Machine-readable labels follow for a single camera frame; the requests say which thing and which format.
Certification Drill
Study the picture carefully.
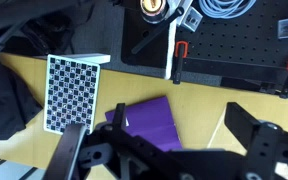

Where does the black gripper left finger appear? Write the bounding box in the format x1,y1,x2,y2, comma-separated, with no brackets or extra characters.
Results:
42,124,86,180

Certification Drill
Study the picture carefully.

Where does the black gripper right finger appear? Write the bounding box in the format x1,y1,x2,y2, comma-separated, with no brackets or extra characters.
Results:
224,102,261,149

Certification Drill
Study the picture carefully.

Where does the black perforated breadboard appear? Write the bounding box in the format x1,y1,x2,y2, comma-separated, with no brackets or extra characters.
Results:
176,0,288,91

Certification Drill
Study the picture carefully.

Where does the black cloth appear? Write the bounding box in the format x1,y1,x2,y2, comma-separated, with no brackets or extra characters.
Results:
0,62,42,140

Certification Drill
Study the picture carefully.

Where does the purple notebook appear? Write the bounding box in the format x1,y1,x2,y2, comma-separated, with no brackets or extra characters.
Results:
104,96,184,153

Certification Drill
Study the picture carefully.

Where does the coiled grey cable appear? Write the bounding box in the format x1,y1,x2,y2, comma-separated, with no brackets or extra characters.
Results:
197,0,257,20

